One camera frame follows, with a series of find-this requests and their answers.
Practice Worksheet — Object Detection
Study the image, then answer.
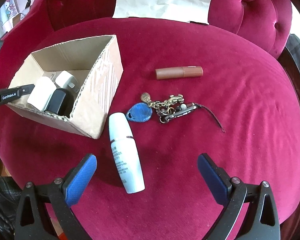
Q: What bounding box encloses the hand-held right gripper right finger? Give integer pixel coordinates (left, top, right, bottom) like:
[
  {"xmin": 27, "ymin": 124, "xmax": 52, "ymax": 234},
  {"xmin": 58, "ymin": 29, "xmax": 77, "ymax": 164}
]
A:
[{"xmin": 197, "ymin": 153, "xmax": 282, "ymax": 240}]

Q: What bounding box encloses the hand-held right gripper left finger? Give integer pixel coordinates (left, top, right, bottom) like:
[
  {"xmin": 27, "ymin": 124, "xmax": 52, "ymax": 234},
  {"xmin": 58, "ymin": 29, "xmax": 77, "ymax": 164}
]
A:
[{"xmin": 15, "ymin": 153, "xmax": 98, "ymax": 240}]

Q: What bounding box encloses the large white plug charger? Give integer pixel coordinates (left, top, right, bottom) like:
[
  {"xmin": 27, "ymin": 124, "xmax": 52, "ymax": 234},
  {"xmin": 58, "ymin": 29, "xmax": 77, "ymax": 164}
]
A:
[{"xmin": 27, "ymin": 77, "xmax": 57, "ymax": 112}]

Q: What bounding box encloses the black round jar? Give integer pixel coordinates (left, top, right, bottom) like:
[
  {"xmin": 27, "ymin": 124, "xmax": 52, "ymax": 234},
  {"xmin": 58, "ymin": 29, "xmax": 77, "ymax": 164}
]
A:
[{"xmin": 44, "ymin": 88, "xmax": 77, "ymax": 117}]

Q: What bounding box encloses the white cosmetic bottle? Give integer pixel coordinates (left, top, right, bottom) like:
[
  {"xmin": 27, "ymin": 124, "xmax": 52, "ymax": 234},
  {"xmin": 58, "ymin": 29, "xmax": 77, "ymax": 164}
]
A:
[{"xmin": 108, "ymin": 112, "xmax": 145, "ymax": 194}]

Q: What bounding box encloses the small white plug charger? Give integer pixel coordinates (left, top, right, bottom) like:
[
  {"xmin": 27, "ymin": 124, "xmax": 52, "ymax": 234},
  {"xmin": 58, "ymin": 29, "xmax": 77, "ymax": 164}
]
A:
[{"xmin": 55, "ymin": 70, "xmax": 78, "ymax": 92}]

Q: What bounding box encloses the keychain with blue fob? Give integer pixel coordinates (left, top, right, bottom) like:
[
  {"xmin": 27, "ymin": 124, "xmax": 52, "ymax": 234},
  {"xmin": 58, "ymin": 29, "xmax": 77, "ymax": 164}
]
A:
[{"xmin": 126, "ymin": 92, "xmax": 227, "ymax": 133}]

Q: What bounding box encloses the cardboard box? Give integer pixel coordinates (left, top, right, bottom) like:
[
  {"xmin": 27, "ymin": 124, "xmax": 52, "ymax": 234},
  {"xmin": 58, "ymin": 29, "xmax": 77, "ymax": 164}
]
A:
[{"xmin": 5, "ymin": 34, "xmax": 124, "ymax": 140}]

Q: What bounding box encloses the brown lipstick tube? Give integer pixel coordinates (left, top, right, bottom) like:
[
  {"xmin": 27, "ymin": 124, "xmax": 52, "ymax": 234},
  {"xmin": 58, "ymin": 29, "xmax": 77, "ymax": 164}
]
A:
[{"xmin": 155, "ymin": 66, "xmax": 203, "ymax": 80}]

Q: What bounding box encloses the small brown carton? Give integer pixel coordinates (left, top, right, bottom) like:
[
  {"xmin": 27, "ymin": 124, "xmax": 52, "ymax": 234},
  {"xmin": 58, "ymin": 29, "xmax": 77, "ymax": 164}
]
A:
[{"xmin": 12, "ymin": 12, "xmax": 25, "ymax": 25}]

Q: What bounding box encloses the cartoon printed curtain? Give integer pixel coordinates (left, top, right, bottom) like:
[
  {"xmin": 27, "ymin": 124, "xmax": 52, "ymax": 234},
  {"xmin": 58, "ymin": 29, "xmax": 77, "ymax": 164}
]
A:
[{"xmin": 0, "ymin": 0, "xmax": 18, "ymax": 30}]

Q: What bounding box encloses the red velvet tufted sofa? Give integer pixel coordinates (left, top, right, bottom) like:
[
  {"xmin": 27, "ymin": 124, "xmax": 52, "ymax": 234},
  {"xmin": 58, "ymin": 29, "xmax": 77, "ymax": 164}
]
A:
[{"xmin": 0, "ymin": 0, "xmax": 300, "ymax": 240}]

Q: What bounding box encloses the dark plaid cloth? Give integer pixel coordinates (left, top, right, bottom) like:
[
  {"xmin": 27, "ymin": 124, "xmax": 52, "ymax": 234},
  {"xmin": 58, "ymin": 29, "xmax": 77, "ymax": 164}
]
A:
[{"xmin": 0, "ymin": 177, "xmax": 23, "ymax": 240}]

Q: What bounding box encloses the creased beige paper sheet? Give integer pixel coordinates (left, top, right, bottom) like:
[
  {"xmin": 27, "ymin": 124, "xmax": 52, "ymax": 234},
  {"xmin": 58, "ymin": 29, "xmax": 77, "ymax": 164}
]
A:
[{"xmin": 112, "ymin": 0, "xmax": 218, "ymax": 25}]

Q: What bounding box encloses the dark wooden bed frame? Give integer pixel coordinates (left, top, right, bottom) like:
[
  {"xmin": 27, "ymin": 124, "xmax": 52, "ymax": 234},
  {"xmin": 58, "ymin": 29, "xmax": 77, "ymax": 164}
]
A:
[{"xmin": 277, "ymin": 47, "xmax": 300, "ymax": 93}]

